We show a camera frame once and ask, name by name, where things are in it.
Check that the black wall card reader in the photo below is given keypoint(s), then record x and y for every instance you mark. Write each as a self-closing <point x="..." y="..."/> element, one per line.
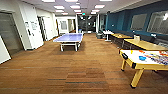
<point x="29" y="33"/>

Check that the dark round waste bin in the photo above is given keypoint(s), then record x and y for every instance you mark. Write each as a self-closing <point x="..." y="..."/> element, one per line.
<point x="99" y="35"/>

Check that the small white table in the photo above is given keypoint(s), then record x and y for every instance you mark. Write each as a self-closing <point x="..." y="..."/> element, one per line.
<point x="107" y="32"/>

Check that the grey framed interior window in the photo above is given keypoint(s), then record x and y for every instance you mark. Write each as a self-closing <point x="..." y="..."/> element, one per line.
<point x="138" y="21"/>
<point x="157" y="21"/>

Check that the open laptop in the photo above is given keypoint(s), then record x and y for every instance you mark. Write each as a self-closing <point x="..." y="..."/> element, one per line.
<point x="136" y="37"/>

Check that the dark glass entrance doors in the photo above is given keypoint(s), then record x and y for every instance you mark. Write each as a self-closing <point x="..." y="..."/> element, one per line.
<point x="86" y="23"/>

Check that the red orange flat item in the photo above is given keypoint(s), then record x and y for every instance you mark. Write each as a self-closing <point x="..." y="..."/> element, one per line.
<point x="163" y="52"/>

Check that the grey elevator door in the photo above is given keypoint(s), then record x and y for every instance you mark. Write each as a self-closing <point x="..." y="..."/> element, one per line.
<point x="10" y="33"/>

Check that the blue ping pong table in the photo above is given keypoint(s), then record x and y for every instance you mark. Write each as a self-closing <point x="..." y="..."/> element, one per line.
<point x="70" y="37"/>

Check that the white activity table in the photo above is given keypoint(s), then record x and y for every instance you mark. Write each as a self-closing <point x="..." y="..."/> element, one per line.
<point x="140" y="65"/>

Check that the long wooden table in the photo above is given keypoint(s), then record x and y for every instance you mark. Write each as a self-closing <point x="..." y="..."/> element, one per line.
<point x="146" y="44"/>
<point x="121" y="36"/>

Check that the blue bowl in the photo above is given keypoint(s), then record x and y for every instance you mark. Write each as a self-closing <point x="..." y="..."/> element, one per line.
<point x="142" y="58"/>

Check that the white wall notice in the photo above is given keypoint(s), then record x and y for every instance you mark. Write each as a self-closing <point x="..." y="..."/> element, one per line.
<point x="27" y="25"/>
<point x="33" y="25"/>

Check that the square ceiling light panel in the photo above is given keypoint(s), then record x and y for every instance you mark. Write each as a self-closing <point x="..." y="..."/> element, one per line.
<point x="99" y="6"/>
<point x="75" y="6"/>
<point x="59" y="7"/>

